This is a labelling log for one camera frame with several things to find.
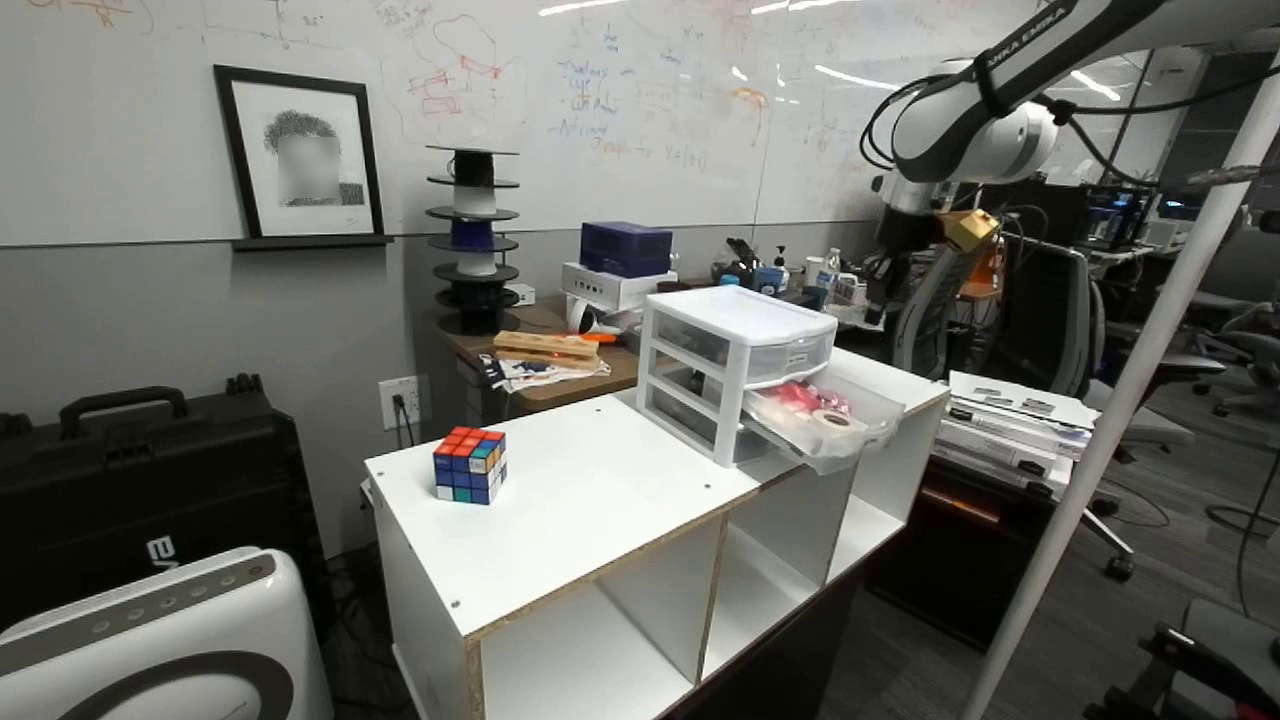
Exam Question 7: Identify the clear top drawer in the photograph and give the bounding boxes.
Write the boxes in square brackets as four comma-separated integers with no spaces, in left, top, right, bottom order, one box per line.
[744,372,902,477]

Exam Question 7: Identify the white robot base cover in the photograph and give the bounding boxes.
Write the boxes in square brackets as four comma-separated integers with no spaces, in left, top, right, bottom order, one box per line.
[0,548,330,720]

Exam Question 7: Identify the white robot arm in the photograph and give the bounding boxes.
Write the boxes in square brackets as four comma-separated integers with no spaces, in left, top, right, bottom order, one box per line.
[874,0,1280,216]

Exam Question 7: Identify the white three-drawer organizer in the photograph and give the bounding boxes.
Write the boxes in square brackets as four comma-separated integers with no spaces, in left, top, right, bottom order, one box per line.
[637,283,834,464]

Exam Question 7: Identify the red items in drawer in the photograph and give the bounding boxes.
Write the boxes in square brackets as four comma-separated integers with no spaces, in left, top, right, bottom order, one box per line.
[771,378,853,421]

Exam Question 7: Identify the white flat box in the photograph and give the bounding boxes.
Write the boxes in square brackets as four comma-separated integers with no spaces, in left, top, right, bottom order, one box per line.
[562,258,669,313]

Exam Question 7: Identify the wooden side desk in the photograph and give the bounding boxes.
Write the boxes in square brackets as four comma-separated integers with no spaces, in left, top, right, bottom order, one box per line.
[437,283,912,427]

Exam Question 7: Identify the dark blue box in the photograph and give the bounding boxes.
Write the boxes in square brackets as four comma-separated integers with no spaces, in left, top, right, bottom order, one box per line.
[581,219,673,277]

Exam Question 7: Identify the wooden block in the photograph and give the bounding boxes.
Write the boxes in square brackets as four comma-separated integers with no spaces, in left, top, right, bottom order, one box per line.
[491,332,599,360]

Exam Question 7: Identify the black filament spool stack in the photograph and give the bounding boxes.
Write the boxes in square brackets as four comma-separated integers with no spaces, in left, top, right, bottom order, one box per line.
[428,127,517,337]

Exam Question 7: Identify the colourful puzzle cube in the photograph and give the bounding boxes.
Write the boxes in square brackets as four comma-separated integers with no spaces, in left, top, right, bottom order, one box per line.
[432,427,508,505]

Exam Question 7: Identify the white cubby shelf unit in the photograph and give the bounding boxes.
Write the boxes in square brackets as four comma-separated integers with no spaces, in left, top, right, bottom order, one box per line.
[368,352,946,720]

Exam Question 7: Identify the framed portrait picture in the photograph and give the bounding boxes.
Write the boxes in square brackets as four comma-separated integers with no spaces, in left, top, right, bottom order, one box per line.
[210,62,383,249]

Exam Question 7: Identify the stack of papers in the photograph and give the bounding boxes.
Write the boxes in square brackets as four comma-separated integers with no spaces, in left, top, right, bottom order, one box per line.
[935,372,1101,486]

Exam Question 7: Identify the grey office chair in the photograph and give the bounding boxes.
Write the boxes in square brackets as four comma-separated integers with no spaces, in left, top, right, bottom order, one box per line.
[886,216,1233,585]

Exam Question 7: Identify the black hard case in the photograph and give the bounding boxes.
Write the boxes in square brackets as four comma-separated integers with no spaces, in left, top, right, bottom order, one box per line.
[0,372,325,622]

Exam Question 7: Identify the white diagonal pole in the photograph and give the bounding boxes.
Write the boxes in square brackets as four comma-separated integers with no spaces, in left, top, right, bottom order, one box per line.
[958,73,1280,720]

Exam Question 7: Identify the white wall outlet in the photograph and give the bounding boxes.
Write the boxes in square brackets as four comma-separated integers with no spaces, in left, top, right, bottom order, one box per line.
[377,375,421,427]

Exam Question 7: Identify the gold wrist camera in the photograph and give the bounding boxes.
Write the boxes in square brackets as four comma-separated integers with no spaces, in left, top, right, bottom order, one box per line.
[945,208,1000,252]

